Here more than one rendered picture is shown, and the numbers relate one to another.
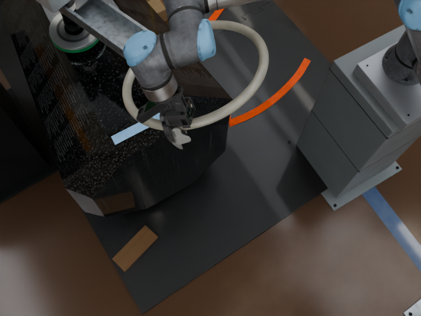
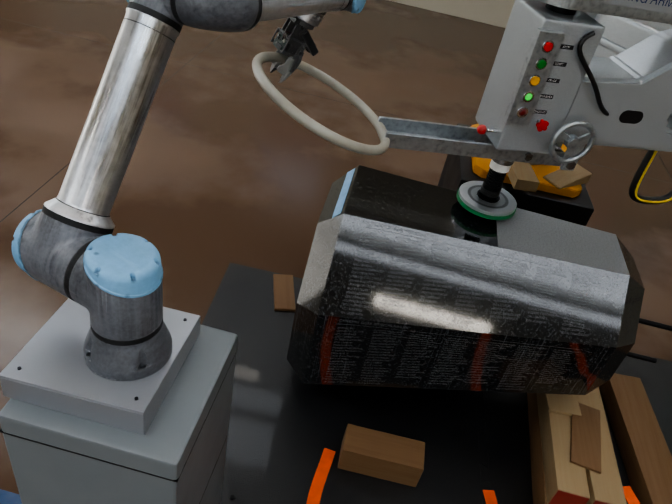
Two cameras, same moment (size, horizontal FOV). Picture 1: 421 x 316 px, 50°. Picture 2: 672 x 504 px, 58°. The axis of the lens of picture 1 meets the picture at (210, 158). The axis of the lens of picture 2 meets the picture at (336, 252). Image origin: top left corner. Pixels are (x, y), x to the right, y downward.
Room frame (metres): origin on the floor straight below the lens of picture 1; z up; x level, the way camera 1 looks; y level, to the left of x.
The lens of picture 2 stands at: (1.98, -1.26, 2.00)
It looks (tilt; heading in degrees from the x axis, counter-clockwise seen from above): 37 degrees down; 126
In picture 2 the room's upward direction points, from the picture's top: 12 degrees clockwise
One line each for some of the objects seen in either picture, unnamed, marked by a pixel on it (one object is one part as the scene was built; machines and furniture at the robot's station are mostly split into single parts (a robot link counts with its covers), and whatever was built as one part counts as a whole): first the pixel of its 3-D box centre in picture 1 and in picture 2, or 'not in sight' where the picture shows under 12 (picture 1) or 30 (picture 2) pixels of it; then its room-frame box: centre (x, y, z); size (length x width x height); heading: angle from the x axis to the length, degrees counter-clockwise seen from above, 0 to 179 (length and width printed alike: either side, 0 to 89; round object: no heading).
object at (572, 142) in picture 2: not in sight; (567, 136); (1.40, 0.61, 1.24); 0.15 x 0.10 x 0.15; 53
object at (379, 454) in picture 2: not in sight; (381, 455); (1.43, 0.03, 0.07); 0.30 x 0.12 x 0.12; 35
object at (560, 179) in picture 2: not in sight; (567, 175); (1.26, 1.30, 0.80); 0.20 x 0.10 x 0.05; 75
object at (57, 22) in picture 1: (74, 28); (487, 197); (1.23, 0.59, 0.92); 0.21 x 0.21 x 0.01
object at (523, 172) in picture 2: not in sight; (521, 173); (1.13, 1.10, 0.81); 0.20 x 0.10 x 0.05; 134
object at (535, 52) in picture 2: not in sight; (532, 78); (1.28, 0.46, 1.41); 0.08 x 0.03 x 0.28; 53
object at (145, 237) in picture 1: (135, 247); (283, 292); (0.51, 0.38, 0.02); 0.25 x 0.10 x 0.01; 140
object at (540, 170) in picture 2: not in sight; (522, 157); (1.02, 1.33, 0.76); 0.49 x 0.49 x 0.05; 36
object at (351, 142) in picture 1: (365, 121); (135, 471); (1.12, -0.78, 0.43); 0.50 x 0.50 x 0.85; 33
